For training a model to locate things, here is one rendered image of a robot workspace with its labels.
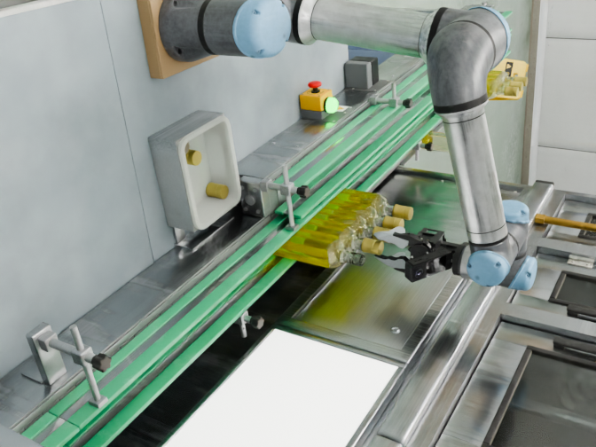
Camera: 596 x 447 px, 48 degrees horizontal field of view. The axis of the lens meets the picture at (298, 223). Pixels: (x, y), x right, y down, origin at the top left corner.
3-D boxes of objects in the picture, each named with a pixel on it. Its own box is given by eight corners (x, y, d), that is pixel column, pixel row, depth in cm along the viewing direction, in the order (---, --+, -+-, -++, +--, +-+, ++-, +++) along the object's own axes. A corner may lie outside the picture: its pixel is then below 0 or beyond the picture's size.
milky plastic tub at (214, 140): (168, 227, 155) (198, 234, 150) (148, 137, 144) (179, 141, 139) (215, 194, 167) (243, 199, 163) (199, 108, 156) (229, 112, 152)
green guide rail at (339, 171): (274, 214, 168) (301, 219, 164) (274, 210, 167) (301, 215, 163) (493, 30, 293) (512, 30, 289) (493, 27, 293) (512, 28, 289)
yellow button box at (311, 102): (300, 118, 196) (322, 120, 192) (297, 93, 192) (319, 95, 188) (312, 109, 201) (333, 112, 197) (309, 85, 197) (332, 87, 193)
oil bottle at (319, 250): (263, 254, 168) (339, 272, 157) (261, 234, 165) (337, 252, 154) (276, 242, 172) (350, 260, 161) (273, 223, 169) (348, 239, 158)
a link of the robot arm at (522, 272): (539, 247, 143) (537, 281, 147) (489, 238, 149) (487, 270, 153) (529, 265, 138) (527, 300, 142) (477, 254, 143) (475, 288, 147)
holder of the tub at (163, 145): (172, 246, 158) (199, 253, 154) (147, 137, 144) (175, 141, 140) (216, 213, 170) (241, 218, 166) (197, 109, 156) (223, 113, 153)
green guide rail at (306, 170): (270, 187, 164) (298, 192, 160) (270, 184, 164) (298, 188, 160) (493, 12, 289) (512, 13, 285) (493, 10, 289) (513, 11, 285)
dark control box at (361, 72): (344, 87, 215) (368, 89, 211) (342, 62, 211) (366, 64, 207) (356, 79, 221) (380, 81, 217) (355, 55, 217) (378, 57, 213)
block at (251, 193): (240, 215, 168) (263, 220, 164) (235, 181, 163) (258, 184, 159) (248, 208, 170) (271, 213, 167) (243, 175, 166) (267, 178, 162)
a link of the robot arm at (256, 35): (198, 2, 130) (256, 2, 124) (237, -12, 140) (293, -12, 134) (207, 63, 136) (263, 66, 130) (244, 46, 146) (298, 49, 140)
